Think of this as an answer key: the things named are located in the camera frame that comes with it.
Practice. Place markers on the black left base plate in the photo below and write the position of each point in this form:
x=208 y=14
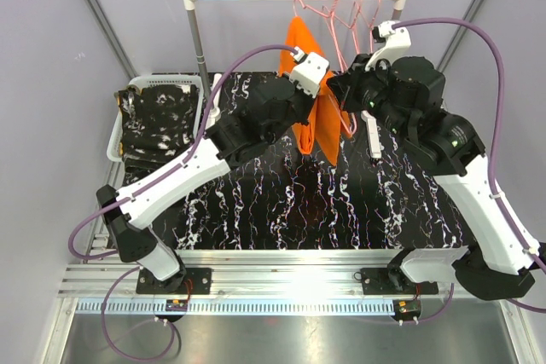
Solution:
x=194 y=280

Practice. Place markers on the pink wire hanger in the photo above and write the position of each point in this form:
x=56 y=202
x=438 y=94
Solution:
x=352 y=24
x=328 y=31
x=371 y=24

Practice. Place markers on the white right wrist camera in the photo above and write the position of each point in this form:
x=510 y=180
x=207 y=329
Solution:
x=396 y=42

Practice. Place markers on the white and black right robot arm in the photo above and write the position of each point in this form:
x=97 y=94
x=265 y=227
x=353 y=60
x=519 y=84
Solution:
x=405 y=97

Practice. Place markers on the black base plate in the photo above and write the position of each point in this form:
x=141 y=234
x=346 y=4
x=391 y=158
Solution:
x=194 y=280
x=384 y=281

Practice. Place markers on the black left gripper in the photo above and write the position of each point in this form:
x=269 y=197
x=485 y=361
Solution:
x=308 y=100

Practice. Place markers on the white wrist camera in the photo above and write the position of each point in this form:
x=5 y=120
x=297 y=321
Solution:
x=396 y=42
x=309 y=71

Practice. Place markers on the aluminium rail frame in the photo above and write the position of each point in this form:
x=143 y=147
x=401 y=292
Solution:
x=278 y=307

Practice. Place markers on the black and white trousers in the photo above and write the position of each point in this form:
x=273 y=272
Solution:
x=157 y=125

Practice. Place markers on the orange trousers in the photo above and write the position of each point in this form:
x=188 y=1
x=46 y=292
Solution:
x=325 y=122

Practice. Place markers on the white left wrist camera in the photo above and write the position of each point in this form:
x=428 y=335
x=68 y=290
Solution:
x=309 y=71

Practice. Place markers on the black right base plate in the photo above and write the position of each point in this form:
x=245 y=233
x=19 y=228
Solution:
x=384 y=281

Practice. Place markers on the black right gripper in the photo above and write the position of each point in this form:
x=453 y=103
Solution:
x=348 y=85

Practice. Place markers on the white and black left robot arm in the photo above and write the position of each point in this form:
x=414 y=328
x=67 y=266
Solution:
x=245 y=134

